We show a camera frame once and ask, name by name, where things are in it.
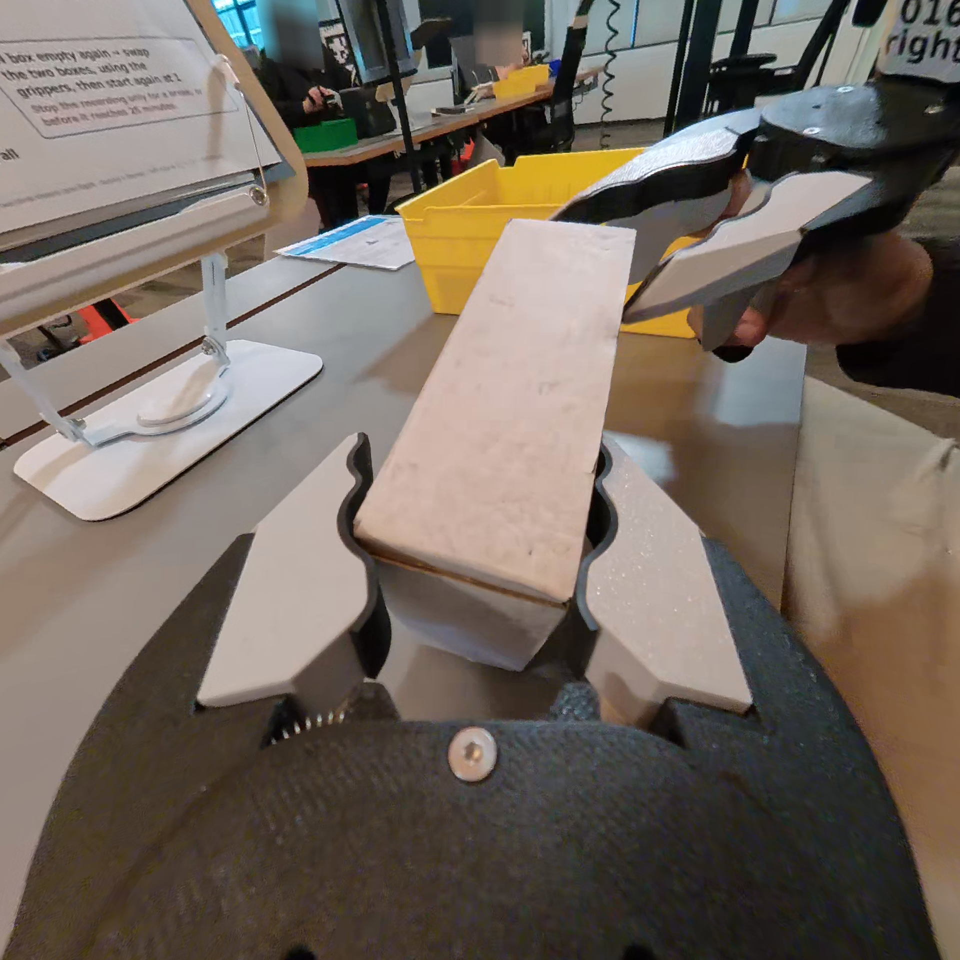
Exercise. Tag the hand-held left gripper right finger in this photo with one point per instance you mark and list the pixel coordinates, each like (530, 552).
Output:
(660, 600)

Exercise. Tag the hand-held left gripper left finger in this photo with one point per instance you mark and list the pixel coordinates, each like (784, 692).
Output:
(292, 600)

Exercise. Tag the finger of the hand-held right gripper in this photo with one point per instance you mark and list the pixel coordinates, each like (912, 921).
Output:
(667, 172)
(735, 259)

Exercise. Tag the yellow plastic bin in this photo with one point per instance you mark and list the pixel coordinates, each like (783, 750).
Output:
(465, 247)

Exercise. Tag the white cardboard mailer box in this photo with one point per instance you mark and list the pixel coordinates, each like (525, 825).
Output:
(517, 390)

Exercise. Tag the person's right forearm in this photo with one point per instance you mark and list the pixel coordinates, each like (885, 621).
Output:
(922, 337)

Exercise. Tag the grey desk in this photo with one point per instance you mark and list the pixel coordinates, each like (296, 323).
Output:
(112, 600)

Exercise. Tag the person's right hand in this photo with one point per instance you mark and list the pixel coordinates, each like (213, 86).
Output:
(862, 292)

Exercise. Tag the small yellow bin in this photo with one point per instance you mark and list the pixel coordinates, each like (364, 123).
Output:
(521, 81)

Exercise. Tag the white document stand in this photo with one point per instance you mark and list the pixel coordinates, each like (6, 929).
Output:
(187, 420)

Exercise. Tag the person's beige trousers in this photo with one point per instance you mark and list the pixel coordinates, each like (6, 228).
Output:
(877, 600)

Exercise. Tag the long wooden table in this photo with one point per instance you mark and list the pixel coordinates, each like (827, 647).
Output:
(420, 131)

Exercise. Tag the blue-edged paper sheet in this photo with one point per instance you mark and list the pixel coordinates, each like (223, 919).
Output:
(352, 240)

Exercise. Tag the dark monitor on pole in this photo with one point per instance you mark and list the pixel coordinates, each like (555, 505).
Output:
(375, 37)

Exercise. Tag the green plastic bin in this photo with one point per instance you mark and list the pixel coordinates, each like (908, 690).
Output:
(326, 136)

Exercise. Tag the printed instruction sheet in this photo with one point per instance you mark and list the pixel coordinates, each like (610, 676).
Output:
(97, 127)

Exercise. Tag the black metal frame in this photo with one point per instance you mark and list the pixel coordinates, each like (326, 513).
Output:
(694, 60)

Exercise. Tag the red metal frame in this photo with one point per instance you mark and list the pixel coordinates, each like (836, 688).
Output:
(105, 319)

